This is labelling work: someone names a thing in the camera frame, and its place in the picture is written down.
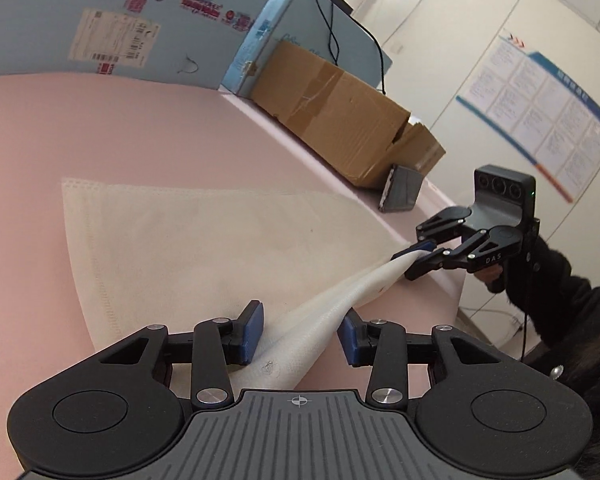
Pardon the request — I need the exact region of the white fabric shopping bag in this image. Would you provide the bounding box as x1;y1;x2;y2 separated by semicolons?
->
61;179;417;391

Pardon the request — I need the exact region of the person's right hand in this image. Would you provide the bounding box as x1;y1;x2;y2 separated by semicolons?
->
476;266;506;295

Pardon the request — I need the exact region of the smartphone in clear case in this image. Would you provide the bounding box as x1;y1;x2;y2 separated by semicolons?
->
378;165;424;214

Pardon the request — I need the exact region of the open brown cardboard box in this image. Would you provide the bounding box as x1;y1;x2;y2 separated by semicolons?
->
250;41;445;188

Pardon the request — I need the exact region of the large light blue carton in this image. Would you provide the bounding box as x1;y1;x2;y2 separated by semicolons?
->
0;0;268;89

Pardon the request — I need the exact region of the blue white wall poster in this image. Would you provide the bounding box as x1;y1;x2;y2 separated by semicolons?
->
456;30;600;203

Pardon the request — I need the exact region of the black cable right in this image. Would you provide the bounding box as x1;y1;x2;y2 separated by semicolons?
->
308;0;387;97

